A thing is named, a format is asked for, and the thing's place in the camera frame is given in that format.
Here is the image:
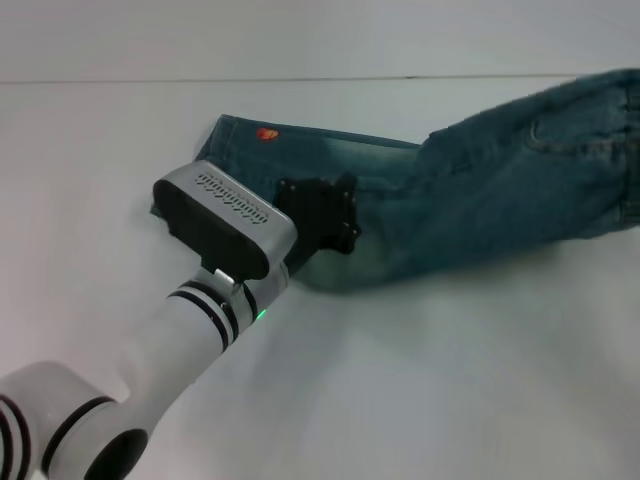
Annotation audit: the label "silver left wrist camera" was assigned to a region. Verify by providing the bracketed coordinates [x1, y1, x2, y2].
[151, 160, 298, 282]

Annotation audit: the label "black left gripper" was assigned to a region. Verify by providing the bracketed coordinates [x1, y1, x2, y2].
[271, 171, 363, 276]

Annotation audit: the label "blue denim shorts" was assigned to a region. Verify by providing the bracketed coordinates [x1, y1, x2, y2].
[149, 67, 640, 296]

